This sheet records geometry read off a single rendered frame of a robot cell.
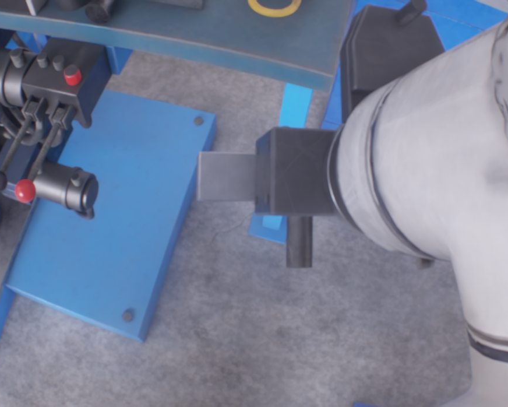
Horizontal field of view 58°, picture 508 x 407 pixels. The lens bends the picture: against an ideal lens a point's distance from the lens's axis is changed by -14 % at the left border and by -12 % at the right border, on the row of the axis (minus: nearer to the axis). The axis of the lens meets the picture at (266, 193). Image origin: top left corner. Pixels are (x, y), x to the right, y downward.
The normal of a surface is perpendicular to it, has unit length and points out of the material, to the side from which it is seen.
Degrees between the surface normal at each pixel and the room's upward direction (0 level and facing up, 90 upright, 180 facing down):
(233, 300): 0
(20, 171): 0
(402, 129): 80
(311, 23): 0
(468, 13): 90
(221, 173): 25
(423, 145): 84
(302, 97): 90
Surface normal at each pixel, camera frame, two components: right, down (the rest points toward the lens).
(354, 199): -0.93, 0.31
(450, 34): -0.26, 0.86
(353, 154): -0.98, -0.08
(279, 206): 0.20, -0.04
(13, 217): 0.07, -0.43
